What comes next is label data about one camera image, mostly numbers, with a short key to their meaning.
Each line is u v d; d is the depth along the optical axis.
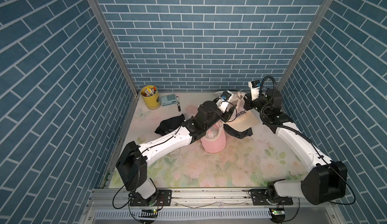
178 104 1.12
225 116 0.64
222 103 0.60
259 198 0.74
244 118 0.87
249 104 0.71
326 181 0.41
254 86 0.66
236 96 0.76
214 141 0.92
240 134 0.94
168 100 1.15
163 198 0.73
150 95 1.04
